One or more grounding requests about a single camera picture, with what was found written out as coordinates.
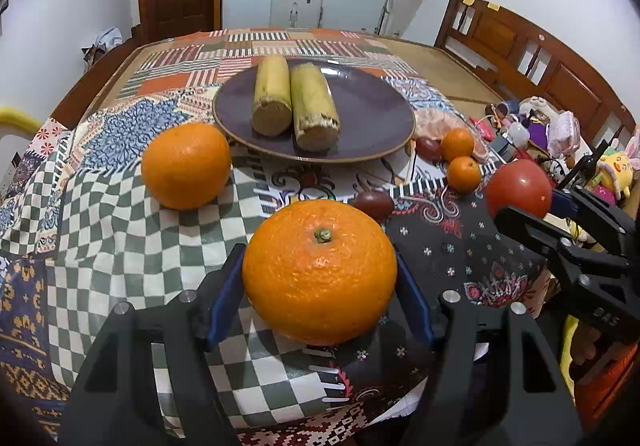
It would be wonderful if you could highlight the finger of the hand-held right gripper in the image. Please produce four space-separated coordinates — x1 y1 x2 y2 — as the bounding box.
493 206 595 279
551 187 640 253

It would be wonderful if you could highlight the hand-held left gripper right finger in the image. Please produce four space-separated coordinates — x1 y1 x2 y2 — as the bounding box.
393 251 584 446

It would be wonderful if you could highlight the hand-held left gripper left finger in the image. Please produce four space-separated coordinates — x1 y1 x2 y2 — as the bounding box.
59 244 248 446

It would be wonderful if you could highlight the red tomato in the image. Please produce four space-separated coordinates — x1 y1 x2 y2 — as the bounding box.
485 159 554 222

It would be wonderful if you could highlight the large orange with stem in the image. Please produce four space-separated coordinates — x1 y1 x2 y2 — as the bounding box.
242 200 399 346

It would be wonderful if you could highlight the yellow plush duck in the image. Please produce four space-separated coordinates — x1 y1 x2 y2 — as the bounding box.
596 150 633 200

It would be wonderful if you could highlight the pink quilted pouch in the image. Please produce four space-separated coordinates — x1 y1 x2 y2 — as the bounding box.
547 110 582 158

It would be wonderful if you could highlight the small tangerine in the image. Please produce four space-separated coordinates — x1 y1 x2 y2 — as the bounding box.
446 155 483 195
440 127 475 162

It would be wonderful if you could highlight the white plush toy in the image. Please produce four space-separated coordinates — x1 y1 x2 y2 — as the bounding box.
519 96 552 121

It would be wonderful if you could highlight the dark red jujube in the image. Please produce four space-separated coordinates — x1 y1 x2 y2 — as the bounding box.
354 192 396 222
416 136 444 163

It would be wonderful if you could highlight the patchwork printed blanket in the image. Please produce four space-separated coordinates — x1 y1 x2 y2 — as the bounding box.
0 28 552 446

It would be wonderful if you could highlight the wooden bed headboard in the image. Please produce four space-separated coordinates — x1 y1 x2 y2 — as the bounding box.
433 0 637 149

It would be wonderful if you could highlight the round orange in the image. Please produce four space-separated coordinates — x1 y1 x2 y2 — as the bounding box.
141 122 232 211

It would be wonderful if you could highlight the peach plastic bag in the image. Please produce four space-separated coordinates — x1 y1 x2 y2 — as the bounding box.
414 107 490 163

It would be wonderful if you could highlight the woven bed mat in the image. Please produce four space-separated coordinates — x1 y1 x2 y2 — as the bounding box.
387 37 503 105

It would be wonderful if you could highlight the dark purple plate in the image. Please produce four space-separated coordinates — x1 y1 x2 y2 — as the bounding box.
212 57 417 163

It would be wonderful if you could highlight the sugarcane piece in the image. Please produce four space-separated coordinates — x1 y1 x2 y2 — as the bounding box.
250 54 294 137
289 63 343 152

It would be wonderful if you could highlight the pile of clothes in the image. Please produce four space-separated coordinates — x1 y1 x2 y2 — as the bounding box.
81 27 124 68

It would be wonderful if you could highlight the wooden bed side rail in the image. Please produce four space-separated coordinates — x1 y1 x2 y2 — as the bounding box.
50 37 147 128

